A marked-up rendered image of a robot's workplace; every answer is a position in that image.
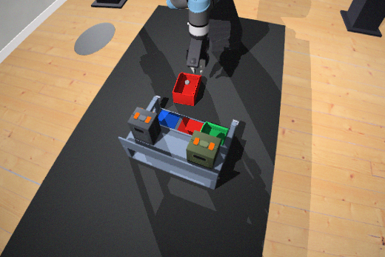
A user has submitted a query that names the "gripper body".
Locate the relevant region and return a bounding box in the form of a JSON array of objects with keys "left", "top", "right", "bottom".
[{"left": 190, "top": 33, "right": 210, "bottom": 59}]

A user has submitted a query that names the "grey metal shelf rack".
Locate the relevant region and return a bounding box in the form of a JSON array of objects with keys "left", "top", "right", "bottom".
[{"left": 118, "top": 96, "right": 238, "bottom": 190}]

